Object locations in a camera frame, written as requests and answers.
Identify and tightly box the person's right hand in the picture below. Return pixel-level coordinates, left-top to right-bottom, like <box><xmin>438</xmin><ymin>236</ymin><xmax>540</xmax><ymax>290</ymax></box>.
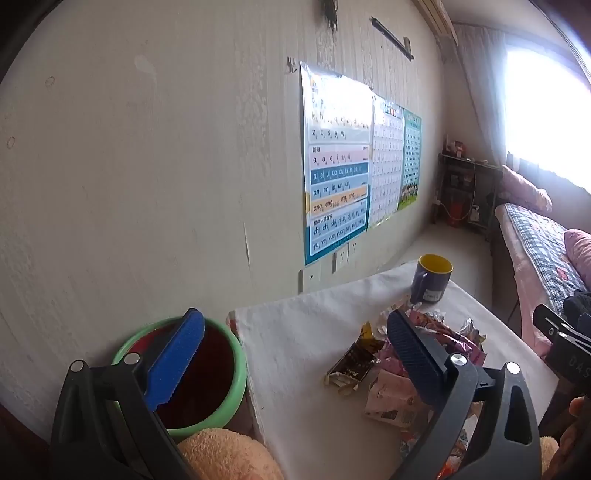
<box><xmin>551</xmin><ymin>396</ymin><xmax>591</xmax><ymax>480</ymax></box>

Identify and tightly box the pink bed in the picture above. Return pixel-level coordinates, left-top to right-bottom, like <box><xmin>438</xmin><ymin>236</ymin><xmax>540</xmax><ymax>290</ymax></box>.
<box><xmin>489</xmin><ymin>203</ymin><xmax>591</xmax><ymax>361</ymax></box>

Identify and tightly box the red container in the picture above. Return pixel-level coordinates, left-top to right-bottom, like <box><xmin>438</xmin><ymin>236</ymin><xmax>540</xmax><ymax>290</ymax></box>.
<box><xmin>447</xmin><ymin>198</ymin><xmax>469</xmax><ymax>227</ymax></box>

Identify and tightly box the white table cloth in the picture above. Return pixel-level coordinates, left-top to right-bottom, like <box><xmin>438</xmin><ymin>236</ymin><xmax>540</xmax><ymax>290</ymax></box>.
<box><xmin>228</xmin><ymin>261</ymin><xmax>559</xmax><ymax>480</ymax></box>

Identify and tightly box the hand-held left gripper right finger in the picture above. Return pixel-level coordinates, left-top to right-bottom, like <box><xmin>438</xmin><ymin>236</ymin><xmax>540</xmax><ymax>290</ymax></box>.
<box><xmin>385</xmin><ymin>309</ymin><xmax>541</xmax><ymax>480</ymax></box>

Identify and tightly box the dark metal shelf rack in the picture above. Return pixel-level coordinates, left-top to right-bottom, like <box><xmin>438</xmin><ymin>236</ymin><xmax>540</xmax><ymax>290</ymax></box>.
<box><xmin>431</xmin><ymin>134</ymin><xmax>504</xmax><ymax>241</ymax></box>

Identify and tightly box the yellow snack wrapper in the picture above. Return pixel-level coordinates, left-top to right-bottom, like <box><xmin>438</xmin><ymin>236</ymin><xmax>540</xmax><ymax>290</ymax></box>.
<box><xmin>360</xmin><ymin>322</ymin><xmax>384</xmax><ymax>347</ymax></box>

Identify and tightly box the sheer window curtain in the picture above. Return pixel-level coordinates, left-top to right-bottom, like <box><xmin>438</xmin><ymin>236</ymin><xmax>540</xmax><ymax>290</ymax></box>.
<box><xmin>455</xmin><ymin>23</ymin><xmax>509</xmax><ymax>167</ymax></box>

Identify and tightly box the pile of snack wrappers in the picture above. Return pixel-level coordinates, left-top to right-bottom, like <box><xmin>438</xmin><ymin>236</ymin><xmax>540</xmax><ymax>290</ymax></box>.
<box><xmin>323</xmin><ymin>298</ymin><xmax>490</xmax><ymax>480</ymax></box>

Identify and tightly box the white grid wall poster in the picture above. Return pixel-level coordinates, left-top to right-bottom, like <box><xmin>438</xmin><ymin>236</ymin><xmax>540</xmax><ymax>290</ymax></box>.
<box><xmin>368</xmin><ymin>95</ymin><xmax>406</xmax><ymax>229</ymax></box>

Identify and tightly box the pink quilted pillow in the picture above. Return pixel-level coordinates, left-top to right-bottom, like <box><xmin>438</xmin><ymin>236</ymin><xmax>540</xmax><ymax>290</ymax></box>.
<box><xmin>564</xmin><ymin>229</ymin><xmax>591</xmax><ymax>282</ymax></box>

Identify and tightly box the green bin with red liner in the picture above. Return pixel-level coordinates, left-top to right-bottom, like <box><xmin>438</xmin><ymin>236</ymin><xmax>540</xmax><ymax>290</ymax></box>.
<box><xmin>111</xmin><ymin>316</ymin><xmax>247</xmax><ymax>439</ymax></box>

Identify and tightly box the bright window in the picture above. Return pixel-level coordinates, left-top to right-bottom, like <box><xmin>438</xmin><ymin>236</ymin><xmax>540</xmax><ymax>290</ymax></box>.
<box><xmin>505</xmin><ymin>46</ymin><xmax>591</xmax><ymax>191</ymax></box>

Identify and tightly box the blue letter wall poster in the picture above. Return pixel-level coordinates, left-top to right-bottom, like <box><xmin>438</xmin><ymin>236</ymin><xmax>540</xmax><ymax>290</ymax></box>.
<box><xmin>299</xmin><ymin>61</ymin><xmax>375</xmax><ymax>267</ymax></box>

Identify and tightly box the black wall rod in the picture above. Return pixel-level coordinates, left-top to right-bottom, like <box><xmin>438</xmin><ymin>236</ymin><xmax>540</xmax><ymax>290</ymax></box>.
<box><xmin>370</xmin><ymin>17</ymin><xmax>415</xmax><ymax>62</ymax></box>

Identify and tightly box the dark cloth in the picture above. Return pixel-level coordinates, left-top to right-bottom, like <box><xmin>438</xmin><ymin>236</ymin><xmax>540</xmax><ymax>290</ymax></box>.
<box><xmin>563</xmin><ymin>291</ymin><xmax>591</xmax><ymax>324</ymax></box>

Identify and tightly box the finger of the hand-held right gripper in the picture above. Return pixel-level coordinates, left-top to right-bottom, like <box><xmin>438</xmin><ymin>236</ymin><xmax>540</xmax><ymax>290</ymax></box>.
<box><xmin>532</xmin><ymin>302</ymin><xmax>580</xmax><ymax>344</ymax></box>

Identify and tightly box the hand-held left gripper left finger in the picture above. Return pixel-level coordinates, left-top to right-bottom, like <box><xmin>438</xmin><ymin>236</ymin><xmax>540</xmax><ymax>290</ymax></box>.
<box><xmin>50</xmin><ymin>307</ymin><xmax>206</xmax><ymax>480</ymax></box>

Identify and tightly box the plaid quilt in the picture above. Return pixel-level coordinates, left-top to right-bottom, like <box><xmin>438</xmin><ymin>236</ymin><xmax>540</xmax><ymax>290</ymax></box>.
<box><xmin>502</xmin><ymin>203</ymin><xmax>591</xmax><ymax>301</ymax></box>

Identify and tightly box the green grid wall poster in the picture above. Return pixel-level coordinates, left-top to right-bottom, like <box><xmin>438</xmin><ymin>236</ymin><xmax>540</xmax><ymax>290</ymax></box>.
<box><xmin>397</xmin><ymin>107</ymin><xmax>423</xmax><ymax>212</ymax></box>

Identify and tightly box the peach plush toy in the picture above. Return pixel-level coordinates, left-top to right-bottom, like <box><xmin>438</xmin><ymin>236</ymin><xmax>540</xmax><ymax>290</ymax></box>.
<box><xmin>178</xmin><ymin>427</ymin><xmax>284</xmax><ymax>480</ymax></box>

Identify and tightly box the blue mug with yellow inside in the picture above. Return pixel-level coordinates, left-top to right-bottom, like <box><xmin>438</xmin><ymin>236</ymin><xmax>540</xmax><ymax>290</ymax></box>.
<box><xmin>411</xmin><ymin>254</ymin><xmax>454</xmax><ymax>304</ymax></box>

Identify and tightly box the orange plush toy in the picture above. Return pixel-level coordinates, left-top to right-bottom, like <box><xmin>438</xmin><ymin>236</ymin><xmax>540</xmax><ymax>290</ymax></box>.
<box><xmin>538</xmin><ymin>436</ymin><xmax>561</xmax><ymax>478</ymax></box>

